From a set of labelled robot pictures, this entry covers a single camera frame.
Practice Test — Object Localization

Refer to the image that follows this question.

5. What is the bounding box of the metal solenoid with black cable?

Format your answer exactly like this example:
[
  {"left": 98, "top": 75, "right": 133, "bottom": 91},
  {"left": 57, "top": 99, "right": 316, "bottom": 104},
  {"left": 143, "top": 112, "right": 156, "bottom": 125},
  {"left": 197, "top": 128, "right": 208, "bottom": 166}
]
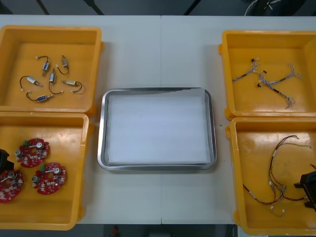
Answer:
[{"left": 35, "top": 55, "right": 51, "bottom": 77}]

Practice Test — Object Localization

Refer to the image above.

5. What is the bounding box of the round red circuit board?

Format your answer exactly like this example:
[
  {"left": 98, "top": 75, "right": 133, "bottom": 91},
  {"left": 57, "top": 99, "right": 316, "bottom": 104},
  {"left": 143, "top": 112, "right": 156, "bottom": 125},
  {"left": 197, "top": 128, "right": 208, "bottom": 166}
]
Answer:
[
  {"left": 15, "top": 138, "right": 51, "bottom": 168},
  {"left": 31, "top": 161, "right": 67, "bottom": 196},
  {"left": 0, "top": 169, "right": 25, "bottom": 203}
]

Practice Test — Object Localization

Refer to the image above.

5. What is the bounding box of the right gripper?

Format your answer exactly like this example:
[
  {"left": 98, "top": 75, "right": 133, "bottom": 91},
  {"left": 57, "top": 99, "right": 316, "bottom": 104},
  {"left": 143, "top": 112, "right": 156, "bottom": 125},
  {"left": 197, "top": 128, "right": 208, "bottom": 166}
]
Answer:
[{"left": 294, "top": 170, "right": 316, "bottom": 212}]

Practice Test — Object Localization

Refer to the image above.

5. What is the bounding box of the steel tray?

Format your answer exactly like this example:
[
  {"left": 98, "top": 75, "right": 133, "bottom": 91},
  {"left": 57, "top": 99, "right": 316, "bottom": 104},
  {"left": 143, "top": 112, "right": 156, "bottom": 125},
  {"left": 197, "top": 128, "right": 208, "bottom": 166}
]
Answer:
[{"left": 97, "top": 86, "right": 218, "bottom": 171}]

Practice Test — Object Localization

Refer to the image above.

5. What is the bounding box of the white cable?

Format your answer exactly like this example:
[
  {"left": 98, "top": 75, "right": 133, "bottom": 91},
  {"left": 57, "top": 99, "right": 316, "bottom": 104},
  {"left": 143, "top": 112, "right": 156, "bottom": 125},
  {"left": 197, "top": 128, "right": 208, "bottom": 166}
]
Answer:
[{"left": 244, "top": 0, "right": 275, "bottom": 16}]

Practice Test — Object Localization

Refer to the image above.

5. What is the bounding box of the yellow-orange plastic bin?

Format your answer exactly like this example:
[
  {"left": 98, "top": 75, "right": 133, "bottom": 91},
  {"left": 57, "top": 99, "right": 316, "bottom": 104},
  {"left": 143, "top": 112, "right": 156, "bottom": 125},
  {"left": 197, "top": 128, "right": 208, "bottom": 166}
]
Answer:
[
  {"left": 0, "top": 24, "right": 104, "bottom": 118},
  {"left": 225, "top": 116, "right": 316, "bottom": 237},
  {"left": 218, "top": 29, "right": 316, "bottom": 121},
  {"left": 0, "top": 111, "right": 94, "bottom": 232}
]

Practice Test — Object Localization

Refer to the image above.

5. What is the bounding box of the group of metal solenoids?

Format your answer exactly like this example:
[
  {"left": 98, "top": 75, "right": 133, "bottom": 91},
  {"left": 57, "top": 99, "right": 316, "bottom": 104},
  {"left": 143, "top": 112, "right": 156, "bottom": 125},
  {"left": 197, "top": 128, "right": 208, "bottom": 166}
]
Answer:
[{"left": 19, "top": 54, "right": 83, "bottom": 104}]

